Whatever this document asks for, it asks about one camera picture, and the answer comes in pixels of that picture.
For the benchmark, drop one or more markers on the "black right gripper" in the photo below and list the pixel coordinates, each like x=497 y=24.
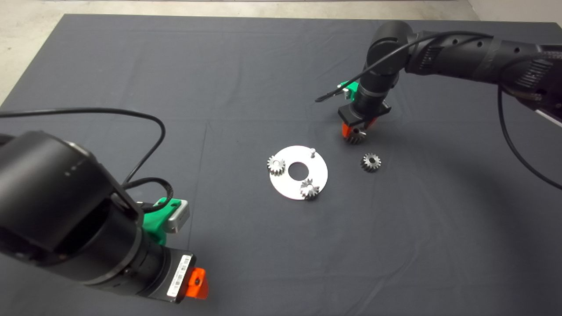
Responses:
x=358 y=116

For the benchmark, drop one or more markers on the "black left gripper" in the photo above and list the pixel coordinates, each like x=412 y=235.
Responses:
x=175 y=275

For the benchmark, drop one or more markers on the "large steel gear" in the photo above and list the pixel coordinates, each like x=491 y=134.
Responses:
x=355 y=138

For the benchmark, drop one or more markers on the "small steel gear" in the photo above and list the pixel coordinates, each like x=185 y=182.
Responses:
x=364 y=166
x=276 y=165
x=310 y=189

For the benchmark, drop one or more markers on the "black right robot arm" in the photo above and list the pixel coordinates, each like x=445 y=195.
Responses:
x=461 y=55

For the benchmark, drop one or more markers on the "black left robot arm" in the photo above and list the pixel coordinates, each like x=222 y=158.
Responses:
x=44 y=184

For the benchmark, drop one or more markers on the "round metal plate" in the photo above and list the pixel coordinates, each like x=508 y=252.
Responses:
x=285 y=182

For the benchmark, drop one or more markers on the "dark grey table cloth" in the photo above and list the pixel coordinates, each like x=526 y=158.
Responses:
x=175 y=66

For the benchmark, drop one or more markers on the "silver right camera box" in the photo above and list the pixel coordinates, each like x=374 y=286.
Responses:
x=347 y=92

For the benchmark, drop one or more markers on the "silver camera box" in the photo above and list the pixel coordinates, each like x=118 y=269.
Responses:
x=347 y=92
x=178 y=218

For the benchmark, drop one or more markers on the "green right camera mount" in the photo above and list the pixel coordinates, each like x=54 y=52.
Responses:
x=351 y=85

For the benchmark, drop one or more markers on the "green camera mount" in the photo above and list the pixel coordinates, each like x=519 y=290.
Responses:
x=351 y=85
x=153 y=221

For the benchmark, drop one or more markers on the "silver left camera box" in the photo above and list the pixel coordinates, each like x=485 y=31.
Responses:
x=178 y=218

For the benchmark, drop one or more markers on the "green left camera mount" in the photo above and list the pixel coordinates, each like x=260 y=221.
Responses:
x=153 y=221

